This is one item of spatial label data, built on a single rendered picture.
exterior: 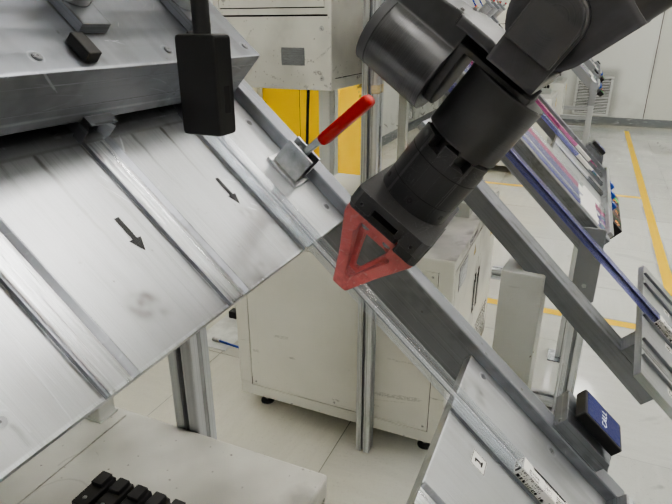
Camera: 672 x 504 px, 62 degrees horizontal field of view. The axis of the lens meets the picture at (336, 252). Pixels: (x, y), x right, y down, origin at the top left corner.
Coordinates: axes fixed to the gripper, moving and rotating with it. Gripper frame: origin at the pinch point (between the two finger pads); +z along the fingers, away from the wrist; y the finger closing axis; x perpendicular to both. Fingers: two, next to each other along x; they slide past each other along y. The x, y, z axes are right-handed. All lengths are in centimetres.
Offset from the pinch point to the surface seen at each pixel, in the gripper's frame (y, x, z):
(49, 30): 14.3, -22.1, -7.6
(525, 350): -36.7, 25.4, 12.0
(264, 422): -82, 6, 112
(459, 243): -98, 12, 31
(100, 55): 13.0, -19.3, -7.9
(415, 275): -8.3, 4.6, 0.1
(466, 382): -3.8, 14.3, 2.4
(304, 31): -85, -49, 12
